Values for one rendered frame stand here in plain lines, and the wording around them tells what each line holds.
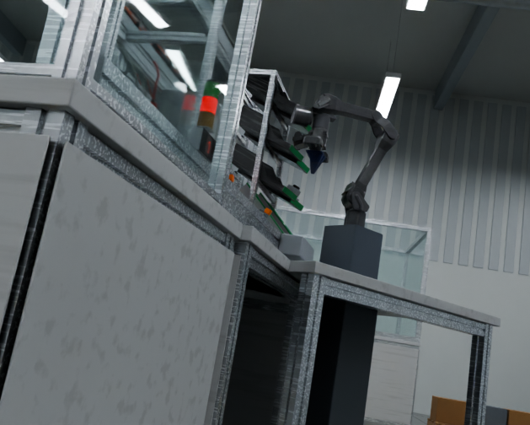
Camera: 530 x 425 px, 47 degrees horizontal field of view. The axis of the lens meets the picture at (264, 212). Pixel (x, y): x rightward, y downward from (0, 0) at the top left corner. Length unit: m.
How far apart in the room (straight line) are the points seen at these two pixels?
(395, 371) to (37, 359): 5.32
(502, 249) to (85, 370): 10.48
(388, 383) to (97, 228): 5.26
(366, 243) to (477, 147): 9.44
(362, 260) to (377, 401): 3.95
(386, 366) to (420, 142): 6.06
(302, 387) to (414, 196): 9.46
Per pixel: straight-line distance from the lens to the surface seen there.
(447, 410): 7.32
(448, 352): 10.63
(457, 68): 10.03
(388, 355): 5.84
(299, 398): 1.50
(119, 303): 0.76
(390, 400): 5.85
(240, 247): 1.19
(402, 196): 10.84
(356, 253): 1.94
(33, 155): 0.62
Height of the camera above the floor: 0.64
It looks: 12 degrees up
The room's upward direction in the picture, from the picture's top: 10 degrees clockwise
